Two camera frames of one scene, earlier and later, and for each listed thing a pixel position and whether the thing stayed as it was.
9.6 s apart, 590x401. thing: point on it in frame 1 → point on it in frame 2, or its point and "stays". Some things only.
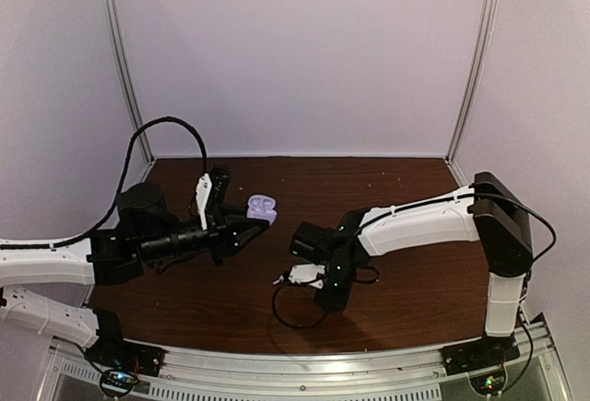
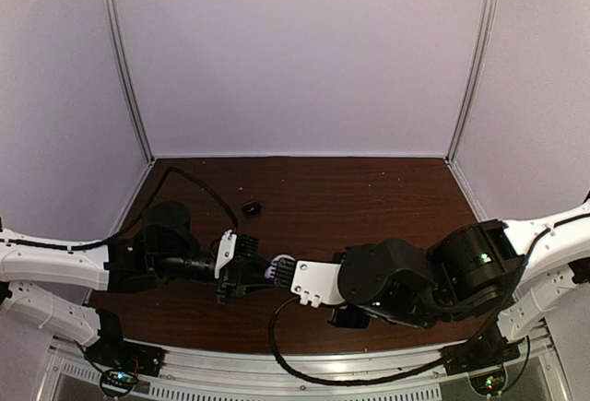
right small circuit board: (489, 384) stays
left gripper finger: (252, 233) → (246, 289)
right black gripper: (335, 300) → (346, 323)
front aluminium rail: (398, 374) stays
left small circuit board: (118, 382) stays
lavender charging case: (263, 207) → (270, 270)
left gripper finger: (235, 212) → (253, 266)
